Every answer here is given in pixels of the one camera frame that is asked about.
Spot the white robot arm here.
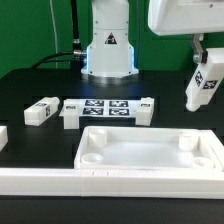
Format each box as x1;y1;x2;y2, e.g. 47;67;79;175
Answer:
81;0;224;81

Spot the white front barrier rail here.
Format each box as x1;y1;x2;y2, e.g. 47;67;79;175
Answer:
0;168;224;199

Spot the black cable with connector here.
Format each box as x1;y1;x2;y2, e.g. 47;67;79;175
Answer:
30;0;88;70

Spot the white block at left edge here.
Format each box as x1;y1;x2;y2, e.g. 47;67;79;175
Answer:
0;126;8;152

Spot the thin white cable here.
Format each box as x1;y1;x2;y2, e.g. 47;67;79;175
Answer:
49;0;59;70

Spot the white desk top tray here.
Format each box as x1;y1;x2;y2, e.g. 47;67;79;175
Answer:
74;126;224;172

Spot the white barrier rail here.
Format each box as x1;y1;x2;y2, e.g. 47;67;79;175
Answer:
200;130;224;170
0;168;224;199

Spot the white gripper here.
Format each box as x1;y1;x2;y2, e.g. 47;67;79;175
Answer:
148;0;224;64

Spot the white right barrier rail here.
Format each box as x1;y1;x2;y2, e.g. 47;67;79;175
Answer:
200;130;224;170

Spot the white sheet with fiducial markers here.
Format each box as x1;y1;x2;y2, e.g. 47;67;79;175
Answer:
60;99;140;117

